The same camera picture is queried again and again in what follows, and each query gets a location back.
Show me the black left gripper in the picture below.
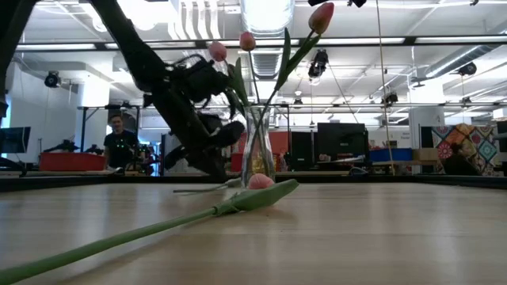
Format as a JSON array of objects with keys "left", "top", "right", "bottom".
[{"left": 144, "top": 85, "right": 246, "bottom": 180}]

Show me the pink leafless artificial tulip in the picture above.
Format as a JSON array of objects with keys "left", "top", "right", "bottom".
[{"left": 238, "top": 31, "right": 265, "bottom": 120}]

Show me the clear glass vase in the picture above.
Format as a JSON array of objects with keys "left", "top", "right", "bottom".
[{"left": 240, "top": 104, "right": 277, "bottom": 189}]

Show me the red partition panel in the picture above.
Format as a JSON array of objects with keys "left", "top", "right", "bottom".
[{"left": 231, "top": 131, "right": 291, "bottom": 172}]

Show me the person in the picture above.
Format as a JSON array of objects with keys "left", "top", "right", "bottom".
[
  {"left": 442, "top": 142, "right": 482, "bottom": 177},
  {"left": 103, "top": 114, "right": 139, "bottom": 171}
]

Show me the black computer monitor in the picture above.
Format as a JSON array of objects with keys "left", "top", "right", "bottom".
[
  {"left": 0, "top": 126, "right": 32, "bottom": 154},
  {"left": 316, "top": 122, "right": 369, "bottom": 162}
]

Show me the red storage bin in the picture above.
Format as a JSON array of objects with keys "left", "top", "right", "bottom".
[{"left": 39, "top": 152, "right": 106, "bottom": 172}]

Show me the blue storage bin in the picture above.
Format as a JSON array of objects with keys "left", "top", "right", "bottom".
[{"left": 368, "top": 148, "right": 414, "bottom": 162}]

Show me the cardboard box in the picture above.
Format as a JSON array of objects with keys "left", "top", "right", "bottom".
[{"left": 412, "top": 148, "right": 440, "bottom": 162}]

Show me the colourful patterned quilt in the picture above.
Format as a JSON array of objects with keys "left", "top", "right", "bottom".
[{"left": 430, "top": 123, "right": 501, "bottom": 177}]

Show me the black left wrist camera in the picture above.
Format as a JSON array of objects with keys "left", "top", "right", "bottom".
[{"left": 170, "top": 55, "right": 231, "bottom": 105}]

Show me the silver ventilation duct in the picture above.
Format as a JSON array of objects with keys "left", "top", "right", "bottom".
[{"left": 239, "top": 0, "right": 296, "bottom": 39}]

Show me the black aluminium table frame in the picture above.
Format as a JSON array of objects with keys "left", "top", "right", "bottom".
[{"left": 0, "top": 173, "right": 507, "bottom": 193}]

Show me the yellow hanging cord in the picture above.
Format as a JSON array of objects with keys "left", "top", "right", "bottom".
[{"left": 375, "top": 0, "right": 396, "bottom": 175}]

